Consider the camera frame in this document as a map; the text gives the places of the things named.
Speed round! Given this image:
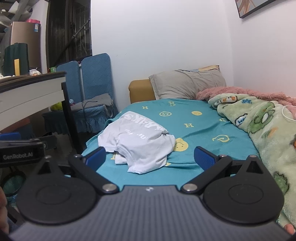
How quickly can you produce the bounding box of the black cable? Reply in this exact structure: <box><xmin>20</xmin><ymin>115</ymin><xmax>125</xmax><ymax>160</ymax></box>
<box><xmin>82</xmin><ymin>100</ymin><xmax>100</xmax><ymax>133</ymax></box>

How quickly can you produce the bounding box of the green cartoon printed blanket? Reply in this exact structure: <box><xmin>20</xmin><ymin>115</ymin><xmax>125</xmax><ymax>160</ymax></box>
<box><xmin>208</xmin><ymin>93</ymin><xmax>296</xmax><ymax>229</ymax></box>

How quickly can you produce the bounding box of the teal printed bed sheet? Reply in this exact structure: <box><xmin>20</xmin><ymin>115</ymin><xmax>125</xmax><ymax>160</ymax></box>
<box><xmin>81</xmin><ymin>97</ymin><xmax>260</xmax><ymax>187</ymax></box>

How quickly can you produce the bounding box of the pink fluffy blanket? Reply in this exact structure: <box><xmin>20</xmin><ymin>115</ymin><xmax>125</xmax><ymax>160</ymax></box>
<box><xmin>196</xmin><ymin>86</ymin><xmax>296</xmax><ymax>116</ymax></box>

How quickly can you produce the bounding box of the white desk with dark top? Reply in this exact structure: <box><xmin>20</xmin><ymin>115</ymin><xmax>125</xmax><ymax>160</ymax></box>
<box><xmin>0</xmin><ymin>71</ymin><xmax>85</xmax><ymax>154</ymax></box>

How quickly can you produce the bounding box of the white t-shirt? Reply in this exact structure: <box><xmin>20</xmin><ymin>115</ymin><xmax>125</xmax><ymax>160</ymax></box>
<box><xmin>97</xmin><ymin>111</ymin><xmax>176</xmax><ymax>174</ymax></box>

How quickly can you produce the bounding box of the dark green bag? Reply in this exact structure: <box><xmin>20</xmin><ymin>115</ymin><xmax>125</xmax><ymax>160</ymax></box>
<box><xmin>2</xmin><ymin>43</ymin><xmax>29</xmax><ymax>76</ymax></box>

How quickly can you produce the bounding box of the framed wall picture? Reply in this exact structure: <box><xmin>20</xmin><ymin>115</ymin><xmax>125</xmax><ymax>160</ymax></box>
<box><xmin>235</xmin><ymin>0</ymin><xmax>281</xmax><ymax>19</ymax></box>

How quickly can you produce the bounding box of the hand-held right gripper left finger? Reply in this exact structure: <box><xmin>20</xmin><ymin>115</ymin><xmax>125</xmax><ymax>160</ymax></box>
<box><xmin>35</xmin><ymin>147</ymin><xmax>119</xmax><ymax>194</ymax></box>

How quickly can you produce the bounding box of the white cable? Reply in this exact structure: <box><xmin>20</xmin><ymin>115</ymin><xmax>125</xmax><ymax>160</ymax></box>
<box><xmin>282</xmin><ymin>105</ymin><xmax>296</xmax><ymax>121</ymax></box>

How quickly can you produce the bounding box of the grey pillow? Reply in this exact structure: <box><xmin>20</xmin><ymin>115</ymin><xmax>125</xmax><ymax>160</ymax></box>
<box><xmin>148</xmin><ymin>69</ymin><xmax>227</xmax><ymax>100</ymax></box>

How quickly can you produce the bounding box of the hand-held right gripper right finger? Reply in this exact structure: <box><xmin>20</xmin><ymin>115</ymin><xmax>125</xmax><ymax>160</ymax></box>
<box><xmin>181</xmin><ymin>146</ymin><xmax>270</xmax><ymax>194</ymax></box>

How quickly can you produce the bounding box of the mustard yellow headboard cushion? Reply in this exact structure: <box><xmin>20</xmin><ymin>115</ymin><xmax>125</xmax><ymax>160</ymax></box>
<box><xmin>128</xmin><ymin>79</ymin><xmax>156</xmax><ymax>104</ymax></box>

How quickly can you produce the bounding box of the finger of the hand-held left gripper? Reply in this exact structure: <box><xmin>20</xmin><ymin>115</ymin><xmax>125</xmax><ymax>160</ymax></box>
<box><xmin>38</xmin><ymin>136</ymin><xmax>58</xmax><ymax>150</ymax></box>

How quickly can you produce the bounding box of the grey cloth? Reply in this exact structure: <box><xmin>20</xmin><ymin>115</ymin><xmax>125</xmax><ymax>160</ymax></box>
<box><xmin>70</xmin><ymin>93</ymin><xmax>114</xmax><ymax>111</ymax></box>

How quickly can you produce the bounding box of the gold refrigerator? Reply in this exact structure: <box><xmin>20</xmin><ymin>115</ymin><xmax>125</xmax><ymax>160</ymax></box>
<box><xmin>10</xmin><ymin>22</ymin><xmax>42</xmax><ymax>73</ymax></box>

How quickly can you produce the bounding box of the dark metal security door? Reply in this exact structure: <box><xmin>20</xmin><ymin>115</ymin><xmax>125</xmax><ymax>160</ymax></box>
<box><xmin>46</xmin><ymin>0</ymin><xmax>93</xmax><ymax>70</ymax></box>

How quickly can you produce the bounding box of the blue covered chair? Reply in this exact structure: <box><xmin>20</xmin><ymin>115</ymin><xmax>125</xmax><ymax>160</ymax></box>
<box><xmin>69</xmin><ymin>53</ymin><xmax>119</xmax><ymax>133</ymax></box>
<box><xmin>42</xmin><ymin>61</ymin><xmax>82</xmax><ymax>136</ymax></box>

